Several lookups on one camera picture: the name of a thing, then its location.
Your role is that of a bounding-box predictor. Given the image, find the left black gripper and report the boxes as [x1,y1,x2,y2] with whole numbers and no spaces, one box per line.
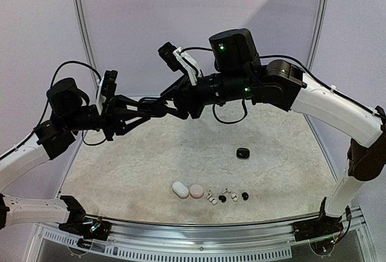
[63,92,151,141]

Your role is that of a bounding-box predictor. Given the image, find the pink round earbud case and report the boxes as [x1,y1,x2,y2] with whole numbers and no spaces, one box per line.
[189,184,204,199]

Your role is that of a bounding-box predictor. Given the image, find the black earbud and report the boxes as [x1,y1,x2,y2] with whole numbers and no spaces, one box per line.
[218,195,227,203]
[241,192,249,201]

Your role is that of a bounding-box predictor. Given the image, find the black oval earbud case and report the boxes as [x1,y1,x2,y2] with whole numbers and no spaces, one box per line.
[138,97,157,111]

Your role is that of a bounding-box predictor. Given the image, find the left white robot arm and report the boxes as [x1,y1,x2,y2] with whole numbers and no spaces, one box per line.
[1,76,156,234]

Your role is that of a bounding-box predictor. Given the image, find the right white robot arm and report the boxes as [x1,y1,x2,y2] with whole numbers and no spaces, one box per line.
[157,28,385,235]

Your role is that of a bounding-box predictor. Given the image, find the white oval earbud case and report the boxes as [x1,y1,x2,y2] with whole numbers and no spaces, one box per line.
[172,181,189,199]

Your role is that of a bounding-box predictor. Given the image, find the white earbud lower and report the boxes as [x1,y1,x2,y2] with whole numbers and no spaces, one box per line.
[209,197,218,205]

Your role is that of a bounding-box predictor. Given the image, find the white stem earbud right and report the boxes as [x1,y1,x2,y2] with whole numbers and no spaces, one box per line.
[231,193,238,202]

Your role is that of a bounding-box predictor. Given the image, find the left camera cable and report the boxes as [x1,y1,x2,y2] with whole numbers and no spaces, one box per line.
[39,60,106,147]

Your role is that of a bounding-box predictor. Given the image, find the camera cable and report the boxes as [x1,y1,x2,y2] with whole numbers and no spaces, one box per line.
[180,46,384,124]
[39,60,106,147]

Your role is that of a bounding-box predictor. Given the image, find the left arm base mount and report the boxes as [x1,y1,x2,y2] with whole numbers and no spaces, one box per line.
[59,196,112,241]

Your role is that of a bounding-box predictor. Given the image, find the right camera cable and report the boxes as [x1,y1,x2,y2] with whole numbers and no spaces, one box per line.
[180,46,384,124]

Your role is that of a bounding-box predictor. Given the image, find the left aluminium frame post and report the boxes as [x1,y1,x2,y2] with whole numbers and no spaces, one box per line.
[73,0,100,73]

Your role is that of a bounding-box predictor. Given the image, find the aluminium frame post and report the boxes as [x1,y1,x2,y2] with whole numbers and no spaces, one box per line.
[301,0,332,72]
[73,0,100,73]

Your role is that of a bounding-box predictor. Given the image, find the aluminium front rail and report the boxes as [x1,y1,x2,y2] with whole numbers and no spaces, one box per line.
[26,207,378,261]

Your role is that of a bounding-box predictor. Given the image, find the right aluminium frame post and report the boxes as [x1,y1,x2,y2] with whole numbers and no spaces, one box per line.
[301,0,332,72]

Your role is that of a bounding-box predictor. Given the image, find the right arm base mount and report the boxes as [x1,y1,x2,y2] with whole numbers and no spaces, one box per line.
[292,197,352,244]

